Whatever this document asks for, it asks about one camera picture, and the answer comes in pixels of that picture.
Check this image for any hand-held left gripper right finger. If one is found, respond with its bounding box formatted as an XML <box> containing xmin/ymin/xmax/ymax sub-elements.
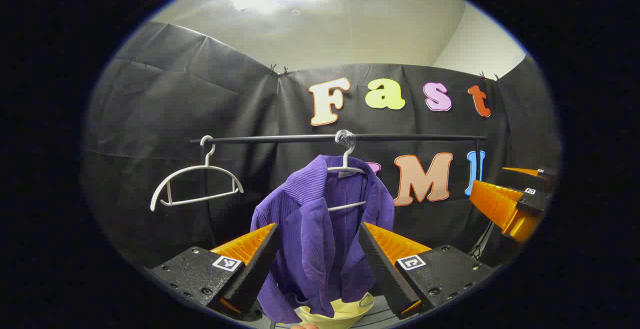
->
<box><xmin>359</xmin><ymin>221</ymin><xmax>495</xmax><ymax>318</ymax></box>

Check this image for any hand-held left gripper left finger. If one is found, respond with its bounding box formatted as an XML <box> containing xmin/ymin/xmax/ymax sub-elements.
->
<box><xmin>145</xmin><ymin>223</ymin><xmax>280</xmax><ymax>315</ymax></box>

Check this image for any purple ribbed shirt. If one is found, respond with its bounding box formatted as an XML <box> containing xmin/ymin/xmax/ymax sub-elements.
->
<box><xmin>250</xmin><ymin>155</ymin><xmax>396</xmax><ymax>325</ymax></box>

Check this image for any white plastic clothes hanger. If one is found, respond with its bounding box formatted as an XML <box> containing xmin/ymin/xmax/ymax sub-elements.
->
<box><xmin>150</xmin><ymin>135</ymin><xmax>245</xmax><ymax>212</ymax></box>
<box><xmin>327</xmin><ymin>141</ymin><xmax>368</xmax><ymax>213</ymax></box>

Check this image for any black clothes rack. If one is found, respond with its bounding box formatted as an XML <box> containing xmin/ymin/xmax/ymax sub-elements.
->
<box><xmin>190</xmin><ymin>133</ymin><xmax>493</xmax><ymax>260</ymax></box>

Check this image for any clear tape wad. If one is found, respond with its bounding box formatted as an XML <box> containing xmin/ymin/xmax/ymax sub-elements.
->
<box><xmin>335</xmin><ymin>129</ymin><xmax>357</xmax><ymax>151</ymax></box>

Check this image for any black backdrop cloth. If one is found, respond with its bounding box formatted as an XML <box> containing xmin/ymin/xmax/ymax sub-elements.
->
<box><xmin>82</xmin><ymin>20</ymin><xmax>563</xmax><ymax>270</ymax></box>

